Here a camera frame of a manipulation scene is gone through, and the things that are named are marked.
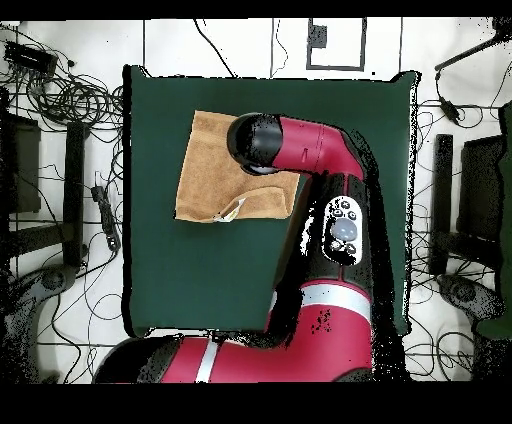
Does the yellow terry towel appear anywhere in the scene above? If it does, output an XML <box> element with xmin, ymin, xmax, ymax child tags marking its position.
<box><xmin>174</xmin><ymin>110</ymin><xmax>301</xmax><ymax>224</ymax></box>

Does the tangle of black cables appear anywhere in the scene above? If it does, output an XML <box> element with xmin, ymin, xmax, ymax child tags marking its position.
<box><xmin>0</xmin><ymin>59</ymin><xmax>125</xmax><ymax>133</ymax></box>

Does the black electronics box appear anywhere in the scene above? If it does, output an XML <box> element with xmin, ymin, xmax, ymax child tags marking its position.
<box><xmin>2</xmin><ymin>40</ymin><xmax>59</xmax><ymax>76</ymax></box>

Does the black stand bar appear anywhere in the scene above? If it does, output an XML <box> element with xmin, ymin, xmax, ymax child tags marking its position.
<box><xmin>428</xmin><ymin>133</ymin><xmax>454</xmax><ymax>276</ymax></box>
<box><xmin>62</xmin><ymin>120</ymin><xmax>90</xmax><ymax>268</ymax></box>

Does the black pole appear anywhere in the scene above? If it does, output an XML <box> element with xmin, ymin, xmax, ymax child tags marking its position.
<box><xmin>434</xmin><ymin>33</ymin><xmax>512</xmax><ymax>73</ymax></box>

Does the grey caster foot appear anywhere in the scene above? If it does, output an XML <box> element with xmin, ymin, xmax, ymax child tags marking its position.
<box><xmin>436</xmin><ymin>272</ymin><xmax>506</xmax><ymax>323</ymax></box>
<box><xmin>7</xmin><ymin>263</ymin><xmax>79</xmax><ymax>317</ymax></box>

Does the black power adapter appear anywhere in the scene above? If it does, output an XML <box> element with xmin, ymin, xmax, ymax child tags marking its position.
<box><xmin>438</xmin><ymin>96</ymin><xmax>463</xmax><ymax>125</ymax></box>

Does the grey square frame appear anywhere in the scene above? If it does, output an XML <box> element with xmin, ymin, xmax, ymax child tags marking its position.
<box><xmin>305</xmin><ymin>17</ymin><xmax>368</xmax><ymax>73</ymax></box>

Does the long black power strip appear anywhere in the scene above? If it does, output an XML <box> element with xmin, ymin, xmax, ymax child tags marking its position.
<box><xmin>90</xmin><ymin>184</ymin><xmax>122</xmax><ymax>252</ymax></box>

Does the small grey box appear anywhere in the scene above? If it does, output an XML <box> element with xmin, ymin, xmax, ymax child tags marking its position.
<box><xmin>307</xmin><ymin>24</ymin><xmax>329</xmax><ymax>50</ymax></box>

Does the dark green tablecloth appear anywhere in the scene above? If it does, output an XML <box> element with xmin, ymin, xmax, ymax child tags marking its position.
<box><xmin>121</xmin><ymin>63</ymin><xmax>421</xmax><ymax>338</ymax></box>

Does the dark rectangular panel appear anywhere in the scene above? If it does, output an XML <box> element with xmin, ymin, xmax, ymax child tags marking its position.
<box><xmin>456</xmin><ymin>134</ymin><xmax>506</xmax><ymax>241</ymax></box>
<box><xmin>0</xmin><ymin>112</ymin><xmax>42</xmax><ymax>214</ymax></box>

